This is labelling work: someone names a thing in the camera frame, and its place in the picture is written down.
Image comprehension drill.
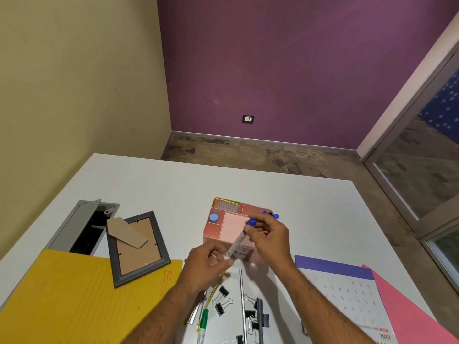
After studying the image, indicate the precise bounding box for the person's right hand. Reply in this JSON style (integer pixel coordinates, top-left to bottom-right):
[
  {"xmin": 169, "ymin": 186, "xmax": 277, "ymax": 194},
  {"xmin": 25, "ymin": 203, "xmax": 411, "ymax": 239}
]
[{"xmin": 245, "ymin": 212, "xmax": 295, "ymax": 273}]

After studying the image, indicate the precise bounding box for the person's left hand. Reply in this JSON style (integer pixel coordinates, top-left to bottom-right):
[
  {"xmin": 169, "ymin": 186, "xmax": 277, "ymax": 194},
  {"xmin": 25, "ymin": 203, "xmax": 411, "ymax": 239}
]
[{"xmin": 178, "ymin": 242, "xmax": 235, "ymax": 294}]

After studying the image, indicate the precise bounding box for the person's left forearm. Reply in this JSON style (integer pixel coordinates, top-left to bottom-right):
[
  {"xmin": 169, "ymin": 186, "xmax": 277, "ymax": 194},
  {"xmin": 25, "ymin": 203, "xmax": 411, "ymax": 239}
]
[{"xmin": 122, "ymin": 279, "xmax": 206, "ymax": 344}]

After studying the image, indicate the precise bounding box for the person's right forearm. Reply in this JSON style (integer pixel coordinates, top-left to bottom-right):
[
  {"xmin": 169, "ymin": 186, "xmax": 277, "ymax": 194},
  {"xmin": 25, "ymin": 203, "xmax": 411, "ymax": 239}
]
[{"xmin": 276, "ymin": 259, "xmax": 377, "ymax": 344}]

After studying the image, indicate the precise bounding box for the pink desk organizer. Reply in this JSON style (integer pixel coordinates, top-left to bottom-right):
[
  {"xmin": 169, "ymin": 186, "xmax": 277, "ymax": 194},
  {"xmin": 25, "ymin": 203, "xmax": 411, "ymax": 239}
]
[{"xmin": 203, "ymin": 198, "xmax": 273, "ymax": 266}]

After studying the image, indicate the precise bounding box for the yellow pencil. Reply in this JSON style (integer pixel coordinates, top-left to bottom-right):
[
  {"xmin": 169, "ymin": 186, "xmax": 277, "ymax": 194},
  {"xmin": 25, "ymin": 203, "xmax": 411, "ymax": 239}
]
[{"xmin": 196, "ymin": 271, "xmax": 227, "ymax": 332}]

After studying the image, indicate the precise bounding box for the colourful sticky note pad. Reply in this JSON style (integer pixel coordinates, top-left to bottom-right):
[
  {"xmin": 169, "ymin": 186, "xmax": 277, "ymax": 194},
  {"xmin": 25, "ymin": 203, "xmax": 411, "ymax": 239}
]
[{"xmin": 214, "ymin": 198, "xmax": 240, "ymax": 213}]

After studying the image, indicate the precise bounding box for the steel ruler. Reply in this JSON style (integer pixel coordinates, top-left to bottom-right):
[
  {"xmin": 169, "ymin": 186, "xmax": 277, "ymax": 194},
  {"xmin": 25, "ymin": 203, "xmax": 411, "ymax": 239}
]
[{"xmin": 239, "ymin": 269, "xmax": 249, "ymax": 344}]

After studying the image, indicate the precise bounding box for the group of black binder clips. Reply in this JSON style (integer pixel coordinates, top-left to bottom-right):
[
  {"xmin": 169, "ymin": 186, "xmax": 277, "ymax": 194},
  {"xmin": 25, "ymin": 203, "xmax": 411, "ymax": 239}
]
[{"xmin": 212, "ymin": 285, "xmax": 270, "ymax": 344}]

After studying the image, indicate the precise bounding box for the silver pen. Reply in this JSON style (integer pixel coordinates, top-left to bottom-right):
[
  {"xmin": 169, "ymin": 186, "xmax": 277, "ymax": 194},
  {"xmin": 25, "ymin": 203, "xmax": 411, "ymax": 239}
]
[{"xmin": 186, "ymin": 289, "xmax": 207, "ymax": 325}]

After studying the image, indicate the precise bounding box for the green and white pen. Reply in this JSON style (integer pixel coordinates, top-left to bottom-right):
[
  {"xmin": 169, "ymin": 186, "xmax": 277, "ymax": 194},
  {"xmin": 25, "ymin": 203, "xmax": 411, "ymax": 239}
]
[{"xmin": 198, "ymin": 308, "xmax": 209, "ymax": 344}]

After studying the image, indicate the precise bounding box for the white desk calendar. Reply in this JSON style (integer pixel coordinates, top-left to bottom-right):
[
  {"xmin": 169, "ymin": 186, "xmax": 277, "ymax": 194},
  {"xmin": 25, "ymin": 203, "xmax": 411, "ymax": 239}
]
[{"xmin": 294, "ymin": 255, "xmax": 399, "ymax": 344}]

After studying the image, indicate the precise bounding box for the yellow file folder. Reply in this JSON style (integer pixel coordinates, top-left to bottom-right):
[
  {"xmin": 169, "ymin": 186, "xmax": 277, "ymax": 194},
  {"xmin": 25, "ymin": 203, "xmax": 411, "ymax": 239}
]
[{"xmin": 0, "ymin": 249, "xmax": 184, "ymax": 344}]

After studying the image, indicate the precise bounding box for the pink file folder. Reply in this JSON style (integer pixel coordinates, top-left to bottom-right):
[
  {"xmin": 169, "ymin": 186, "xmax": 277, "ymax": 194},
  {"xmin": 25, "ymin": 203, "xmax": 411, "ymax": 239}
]
[{"xmin": 362, "ymin": 264, "xmax": 459, "ymax": 344}]

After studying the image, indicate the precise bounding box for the aluminium glass door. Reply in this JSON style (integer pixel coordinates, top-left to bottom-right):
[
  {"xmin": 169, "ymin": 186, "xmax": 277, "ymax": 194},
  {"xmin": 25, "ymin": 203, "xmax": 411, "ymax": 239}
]
[{"xmin": 362, "ymin": 43, "xmax": 459, "ymax": 295}]

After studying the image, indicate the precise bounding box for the grey picture frame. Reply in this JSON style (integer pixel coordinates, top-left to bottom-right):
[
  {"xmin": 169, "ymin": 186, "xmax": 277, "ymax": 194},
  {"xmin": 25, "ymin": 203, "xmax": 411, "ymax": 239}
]
[{"xmin": 105, "ymin": 210, "xmax": 172, "ymax": 289}]

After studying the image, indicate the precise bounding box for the brown cardboard frame stand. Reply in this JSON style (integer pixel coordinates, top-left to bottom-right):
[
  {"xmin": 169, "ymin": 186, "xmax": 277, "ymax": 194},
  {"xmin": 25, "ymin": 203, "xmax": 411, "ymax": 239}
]
[{"xmin": 107, "ymin": 217, "xmax": 148, "ymax": 250}]

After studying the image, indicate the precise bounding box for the grey table cable box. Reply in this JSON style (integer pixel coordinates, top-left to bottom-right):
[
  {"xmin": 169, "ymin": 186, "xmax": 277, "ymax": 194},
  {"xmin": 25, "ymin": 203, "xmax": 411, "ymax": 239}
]
[{"xmin": 46, "ymin": 199, "xmax": 120, "ymax": 257}]

